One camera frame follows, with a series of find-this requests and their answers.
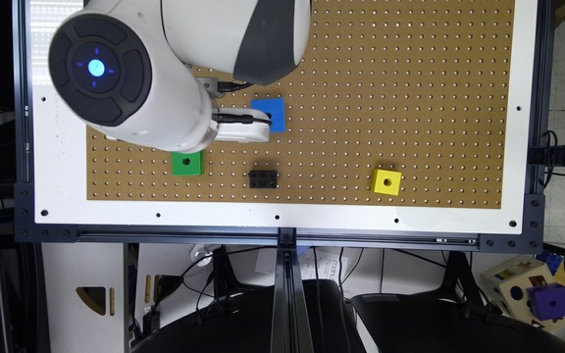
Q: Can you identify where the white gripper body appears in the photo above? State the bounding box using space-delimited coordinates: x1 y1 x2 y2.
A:
213 107 271 143

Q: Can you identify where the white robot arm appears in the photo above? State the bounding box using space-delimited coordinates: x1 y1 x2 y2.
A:
48 0 312 154

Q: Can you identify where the blue block with hole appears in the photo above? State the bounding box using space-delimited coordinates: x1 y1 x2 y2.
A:
250 98 286 132

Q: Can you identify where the black brick block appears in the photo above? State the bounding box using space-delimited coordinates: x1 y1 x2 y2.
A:
248 170 278 189

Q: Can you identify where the green block with hole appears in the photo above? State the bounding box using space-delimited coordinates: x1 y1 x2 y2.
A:
172 151 203 177

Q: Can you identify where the yellow block with hole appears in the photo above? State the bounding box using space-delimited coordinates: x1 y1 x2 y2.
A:
370 169 402 196

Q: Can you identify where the purple block with hole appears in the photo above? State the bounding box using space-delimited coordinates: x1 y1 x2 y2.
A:
527 282 565 321

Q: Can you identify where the brown pegboard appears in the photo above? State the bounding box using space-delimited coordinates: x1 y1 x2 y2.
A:
86 0 516 209

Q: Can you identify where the black chair left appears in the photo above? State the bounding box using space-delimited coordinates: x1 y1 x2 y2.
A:
133 279 365 353

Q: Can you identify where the black chair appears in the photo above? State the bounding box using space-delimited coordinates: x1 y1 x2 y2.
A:
133 279 365 353
351 293 565 353

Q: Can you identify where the white cabinet panel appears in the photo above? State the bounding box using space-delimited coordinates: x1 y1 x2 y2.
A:
42 243 128 353

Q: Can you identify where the black chair right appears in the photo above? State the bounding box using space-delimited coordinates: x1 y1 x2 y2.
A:
351 293 565 353

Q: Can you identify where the beige shape sorter box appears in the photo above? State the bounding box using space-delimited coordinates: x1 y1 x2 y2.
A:
481 255 565 331

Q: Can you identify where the dark aluminium table frame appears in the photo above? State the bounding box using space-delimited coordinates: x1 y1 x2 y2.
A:
13 0 545 328

